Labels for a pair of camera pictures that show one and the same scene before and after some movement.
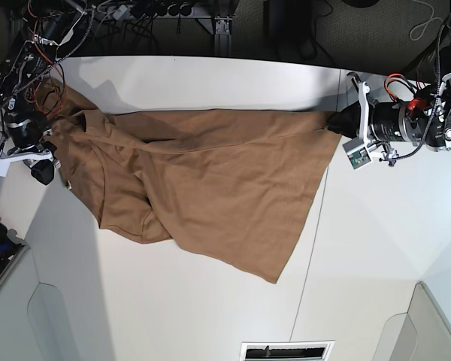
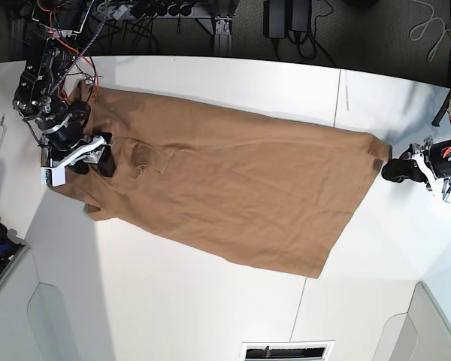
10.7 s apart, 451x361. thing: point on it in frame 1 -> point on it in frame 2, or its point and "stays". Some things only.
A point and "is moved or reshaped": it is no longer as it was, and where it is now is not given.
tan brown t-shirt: [237, 184] is moved or reshaped
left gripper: [28, 131] -> [67, 144]
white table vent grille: [302, 350] stays
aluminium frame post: [222, 37] stays
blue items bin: [2, 253] stays
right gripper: [382, 123] -> [443, 159]
